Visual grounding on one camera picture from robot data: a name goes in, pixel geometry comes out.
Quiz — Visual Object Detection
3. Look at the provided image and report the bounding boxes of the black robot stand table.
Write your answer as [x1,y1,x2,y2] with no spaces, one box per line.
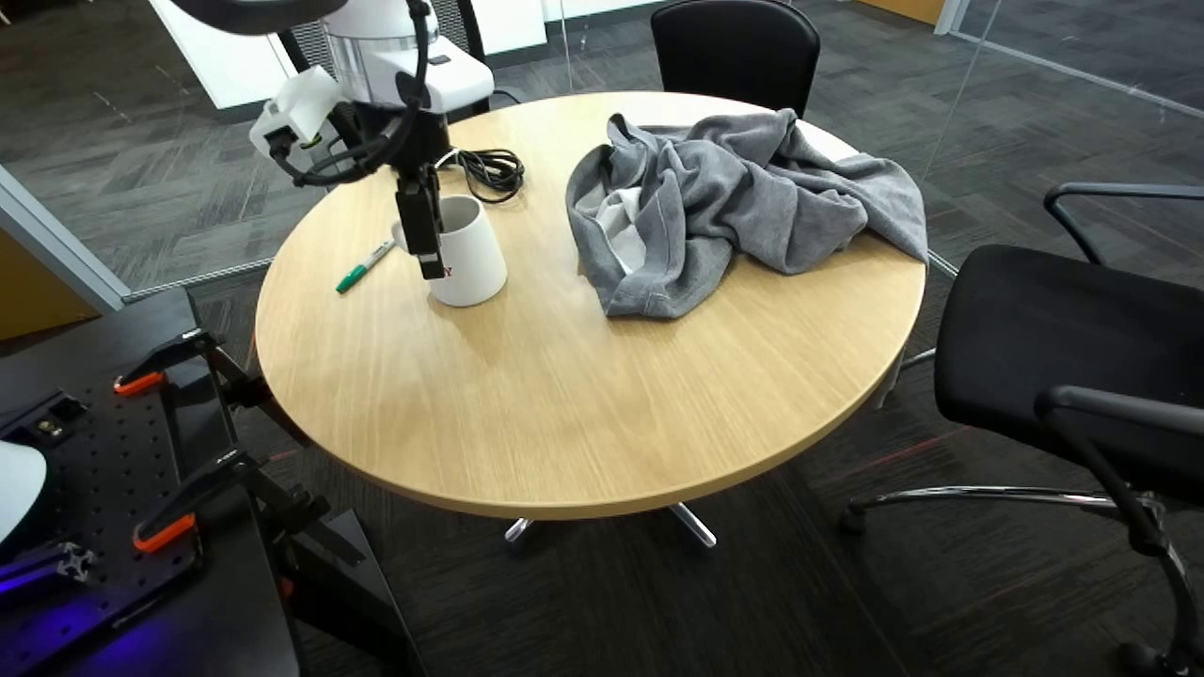
[0,284,427,677]

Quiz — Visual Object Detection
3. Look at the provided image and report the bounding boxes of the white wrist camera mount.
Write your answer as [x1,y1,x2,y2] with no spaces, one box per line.
[244,65,348,163]

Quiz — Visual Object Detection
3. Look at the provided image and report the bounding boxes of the black chair with armrests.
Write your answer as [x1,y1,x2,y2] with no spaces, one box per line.
[842,182,1204,677]

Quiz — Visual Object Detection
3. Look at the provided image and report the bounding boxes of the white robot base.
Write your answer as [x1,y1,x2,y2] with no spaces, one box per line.
[0,440,53,544]

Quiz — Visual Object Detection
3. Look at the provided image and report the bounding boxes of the chrome table leg base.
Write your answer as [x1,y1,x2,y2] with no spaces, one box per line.
[501,495,723,551]

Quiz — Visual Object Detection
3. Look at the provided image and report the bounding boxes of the green capped marker pen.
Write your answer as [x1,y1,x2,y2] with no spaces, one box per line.
[333,238,399,302]

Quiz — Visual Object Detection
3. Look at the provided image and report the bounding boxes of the black perforated mounting board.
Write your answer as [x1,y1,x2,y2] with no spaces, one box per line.
[0,386,212,677]

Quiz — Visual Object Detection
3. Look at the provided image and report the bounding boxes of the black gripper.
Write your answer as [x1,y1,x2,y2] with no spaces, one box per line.
[389,109,457,281]

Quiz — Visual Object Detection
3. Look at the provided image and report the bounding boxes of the black coiled power cable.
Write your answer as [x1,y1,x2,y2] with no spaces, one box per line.
[444,141,526,207]

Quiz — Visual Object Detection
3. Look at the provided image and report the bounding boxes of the black clamp orange handle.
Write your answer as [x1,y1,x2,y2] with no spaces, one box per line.
[127,447,334,561]
[108,324,276,417]

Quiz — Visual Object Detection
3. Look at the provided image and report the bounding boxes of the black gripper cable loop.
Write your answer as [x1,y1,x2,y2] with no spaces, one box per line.
[266,109,419,193]

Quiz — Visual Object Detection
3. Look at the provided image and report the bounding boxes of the black mesh office chair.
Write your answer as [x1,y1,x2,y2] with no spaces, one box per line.
[255,0,523,193]

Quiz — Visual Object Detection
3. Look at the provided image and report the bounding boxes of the white ceramic mug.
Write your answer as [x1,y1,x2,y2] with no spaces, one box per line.
[422,193,512,311]

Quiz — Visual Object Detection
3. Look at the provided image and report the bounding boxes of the grey crumpled cloth garment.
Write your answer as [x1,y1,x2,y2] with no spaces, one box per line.
[561,104,935,324]

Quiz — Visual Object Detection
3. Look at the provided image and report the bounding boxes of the black fabric back chair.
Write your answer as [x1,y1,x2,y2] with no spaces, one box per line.
[646,0,823,120]

